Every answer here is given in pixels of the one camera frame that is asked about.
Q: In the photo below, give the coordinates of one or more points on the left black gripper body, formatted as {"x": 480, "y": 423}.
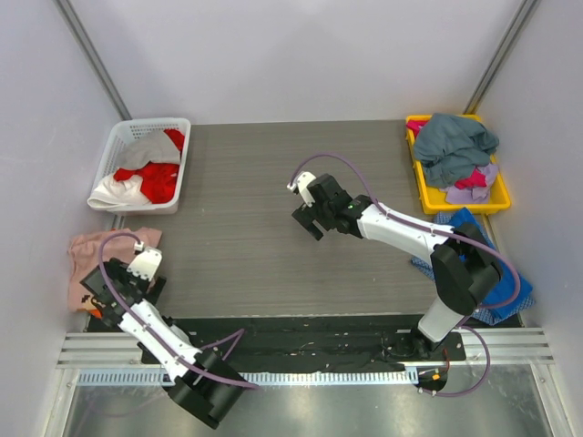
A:
{"x": 97, "y": 282}

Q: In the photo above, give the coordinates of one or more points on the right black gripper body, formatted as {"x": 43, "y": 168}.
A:
{"x": 312, "y": 214}

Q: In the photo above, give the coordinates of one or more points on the pink printed t shirt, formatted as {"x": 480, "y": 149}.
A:
{"x": 83, "y": 251}

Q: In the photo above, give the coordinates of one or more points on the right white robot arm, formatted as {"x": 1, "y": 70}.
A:
{"x": 464, "y": 266}

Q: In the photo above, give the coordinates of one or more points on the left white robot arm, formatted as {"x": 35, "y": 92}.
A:
{"x": 202, "y": 382}

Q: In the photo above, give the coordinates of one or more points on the orange folded t shirt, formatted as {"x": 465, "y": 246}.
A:
{"x": 95, "y": 313}

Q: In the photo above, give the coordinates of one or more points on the white cloth in basket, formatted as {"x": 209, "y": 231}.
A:
{"x": 110, "y": 193}

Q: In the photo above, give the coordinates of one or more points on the yellow plastic bin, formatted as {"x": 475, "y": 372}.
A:
{"x": 433, "y": 200}

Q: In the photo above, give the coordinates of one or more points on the blue checkered shirt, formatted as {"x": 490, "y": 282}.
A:
{"x": 503, "y": 290}

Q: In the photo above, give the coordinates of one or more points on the red cloth in basket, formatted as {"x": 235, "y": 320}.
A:
{"x": 159, "y": 180}

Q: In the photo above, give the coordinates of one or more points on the white plastic basket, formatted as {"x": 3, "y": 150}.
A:
{"x": 126, "y": 132}

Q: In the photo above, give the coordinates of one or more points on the grey blue t shirt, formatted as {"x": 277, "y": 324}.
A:
{"x": 451, "y": 145}

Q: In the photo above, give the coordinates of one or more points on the lilac cloth in bin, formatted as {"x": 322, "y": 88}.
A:
{"x": 475, "y": 189}

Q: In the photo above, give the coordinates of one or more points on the magenta cloth in bin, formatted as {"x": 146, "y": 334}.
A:
{"x": 471, "y": 179}

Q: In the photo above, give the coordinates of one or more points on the grey cloth in basket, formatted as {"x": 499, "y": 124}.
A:
{"x": 155, "y": 147}

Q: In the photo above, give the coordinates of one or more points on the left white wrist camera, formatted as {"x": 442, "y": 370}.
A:
{"x": 144, "y": 267}

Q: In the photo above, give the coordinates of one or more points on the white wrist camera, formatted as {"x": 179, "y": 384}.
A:
{"x": 299, "y": 186}
{"x": 144, "y": 267}

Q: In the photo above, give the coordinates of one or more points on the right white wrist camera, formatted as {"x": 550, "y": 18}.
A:
{"x": 299, "y": 186}

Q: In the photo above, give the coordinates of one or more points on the white slotted cable duct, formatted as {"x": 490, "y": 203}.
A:
{"x": 157, "y": 377}

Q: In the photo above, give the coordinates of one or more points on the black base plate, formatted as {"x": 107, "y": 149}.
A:
{"x": 326, "y": 344}

